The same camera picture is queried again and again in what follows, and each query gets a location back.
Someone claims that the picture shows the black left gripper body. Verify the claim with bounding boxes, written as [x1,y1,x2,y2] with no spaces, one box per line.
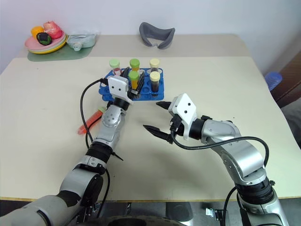
[127,79,142,99]

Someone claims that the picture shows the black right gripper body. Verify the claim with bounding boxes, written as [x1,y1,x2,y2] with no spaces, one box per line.
[168,114,187,142]

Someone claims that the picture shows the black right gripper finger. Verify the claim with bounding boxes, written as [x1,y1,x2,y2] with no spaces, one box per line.
[143,124,172,144]
[156,101,174,112]

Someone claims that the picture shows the orange tube with green cap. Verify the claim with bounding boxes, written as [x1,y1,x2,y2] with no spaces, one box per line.
[129,58,141,72]
[128,71,140,92]

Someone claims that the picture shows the blue test tube rack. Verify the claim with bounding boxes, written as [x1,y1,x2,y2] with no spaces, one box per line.
[98,68,165,102]

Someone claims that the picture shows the red tube, light green cap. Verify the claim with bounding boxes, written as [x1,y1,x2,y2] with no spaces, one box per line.
[109,59,122,77]
[77,106,107,136]

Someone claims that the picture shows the dark tube with yellow cap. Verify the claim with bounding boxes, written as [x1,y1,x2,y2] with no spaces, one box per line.
[150,58,162,73]
[150,71,162,97]

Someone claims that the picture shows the grey curved foam pad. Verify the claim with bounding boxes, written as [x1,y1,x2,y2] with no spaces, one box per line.
[139,22,176,50]

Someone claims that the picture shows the green table mat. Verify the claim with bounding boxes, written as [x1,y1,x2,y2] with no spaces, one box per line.
[27,35,97,62]

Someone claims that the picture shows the light blue plastic pouch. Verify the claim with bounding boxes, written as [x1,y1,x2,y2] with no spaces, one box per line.
[67,30,98,52]

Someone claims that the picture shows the stack of coloured plates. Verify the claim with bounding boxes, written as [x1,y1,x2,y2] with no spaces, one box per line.
[27,35,68,53]

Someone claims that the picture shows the red toy fruit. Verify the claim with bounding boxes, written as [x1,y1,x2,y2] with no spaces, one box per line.
[43,20,63,40]

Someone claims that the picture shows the yellow plate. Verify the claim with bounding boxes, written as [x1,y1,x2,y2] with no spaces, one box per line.
[28,41,67,55]

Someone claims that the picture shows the black and green toy fruit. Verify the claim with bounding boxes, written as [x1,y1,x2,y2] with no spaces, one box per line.
[36,32,52,46]

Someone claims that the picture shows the orange toy fruit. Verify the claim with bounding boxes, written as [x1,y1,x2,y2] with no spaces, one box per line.
[31,26,45,40]

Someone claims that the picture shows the pink plate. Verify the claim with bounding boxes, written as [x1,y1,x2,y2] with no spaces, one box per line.
[25,32,67,51]

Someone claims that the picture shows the blue ribbed plastic object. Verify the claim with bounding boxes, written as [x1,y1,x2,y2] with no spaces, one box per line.
[265,71,283,91]

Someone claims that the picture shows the grey fabric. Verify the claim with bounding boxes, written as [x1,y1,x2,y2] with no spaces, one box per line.
[280,98,301,151]

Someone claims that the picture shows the brown wooden furniture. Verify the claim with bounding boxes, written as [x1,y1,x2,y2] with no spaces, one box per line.
[270,51,301,109]

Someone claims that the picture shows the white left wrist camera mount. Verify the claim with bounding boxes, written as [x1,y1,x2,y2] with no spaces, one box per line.
[107,75,134,105]

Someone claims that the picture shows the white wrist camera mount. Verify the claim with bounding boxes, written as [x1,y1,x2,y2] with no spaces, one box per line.
[167,93,198,140]
[107,75,134,105]

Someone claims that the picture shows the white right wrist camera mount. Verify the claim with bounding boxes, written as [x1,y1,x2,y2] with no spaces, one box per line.
[167,93,198,140]

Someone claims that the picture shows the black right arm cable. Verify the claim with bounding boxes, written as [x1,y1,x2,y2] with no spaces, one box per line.
[169,130,270,170]

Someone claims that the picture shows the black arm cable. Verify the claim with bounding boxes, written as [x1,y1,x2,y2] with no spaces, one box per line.
[169,130,270,170]
[80,78,109,145]

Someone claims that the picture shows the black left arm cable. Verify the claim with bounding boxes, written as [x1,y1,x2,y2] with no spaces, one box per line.
[80,78,109,145]

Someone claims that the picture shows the black left shoulder cable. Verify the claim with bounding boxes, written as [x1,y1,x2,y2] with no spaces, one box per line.
[95,168,111,218]

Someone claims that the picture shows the black shoulder cable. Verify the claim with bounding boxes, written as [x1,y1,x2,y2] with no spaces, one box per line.
[95,168,111,218]
[222,186,239,226]

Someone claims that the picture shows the black right shoulder cable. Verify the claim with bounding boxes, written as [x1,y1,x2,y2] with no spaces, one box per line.
[222,186,239,226]

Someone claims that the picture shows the metal table bracket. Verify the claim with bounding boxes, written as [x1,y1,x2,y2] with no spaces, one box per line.
[205,207,224,222]

